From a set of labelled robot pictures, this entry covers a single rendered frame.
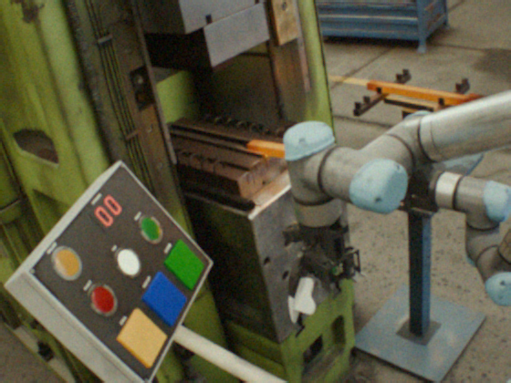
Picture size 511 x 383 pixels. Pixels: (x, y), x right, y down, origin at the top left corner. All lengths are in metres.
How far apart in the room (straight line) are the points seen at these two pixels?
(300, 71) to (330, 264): 0.92
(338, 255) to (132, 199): 0.40
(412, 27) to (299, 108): 3.46
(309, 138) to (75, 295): 0.44
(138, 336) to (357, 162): 0.46
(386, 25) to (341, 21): 0.44
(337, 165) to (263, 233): 0.64
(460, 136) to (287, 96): 0.98
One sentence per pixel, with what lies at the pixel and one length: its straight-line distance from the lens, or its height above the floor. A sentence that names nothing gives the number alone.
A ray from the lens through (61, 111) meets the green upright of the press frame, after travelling 1.23.
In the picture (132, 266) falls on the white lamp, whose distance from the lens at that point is 1.02.
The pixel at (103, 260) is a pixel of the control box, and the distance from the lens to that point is 0.99.
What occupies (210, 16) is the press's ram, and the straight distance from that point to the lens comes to 1.27.
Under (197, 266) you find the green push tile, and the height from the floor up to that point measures 0.99.
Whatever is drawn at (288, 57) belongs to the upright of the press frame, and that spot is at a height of 1.13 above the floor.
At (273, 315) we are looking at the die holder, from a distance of 1.57.
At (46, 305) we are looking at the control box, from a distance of 0.92.
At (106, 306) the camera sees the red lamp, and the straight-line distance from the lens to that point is 0.95.
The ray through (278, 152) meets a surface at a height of 1.01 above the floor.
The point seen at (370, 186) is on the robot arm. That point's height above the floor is 1.25.
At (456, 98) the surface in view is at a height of 1.01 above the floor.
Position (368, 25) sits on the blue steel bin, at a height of 0.21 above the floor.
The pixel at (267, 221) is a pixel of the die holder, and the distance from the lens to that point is 1.42.
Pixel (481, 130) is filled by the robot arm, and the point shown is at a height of 1.31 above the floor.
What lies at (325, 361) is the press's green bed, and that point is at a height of 0.16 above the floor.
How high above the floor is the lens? 1.65
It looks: 30 degrees down
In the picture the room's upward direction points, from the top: 12 degrees counter-clockwise
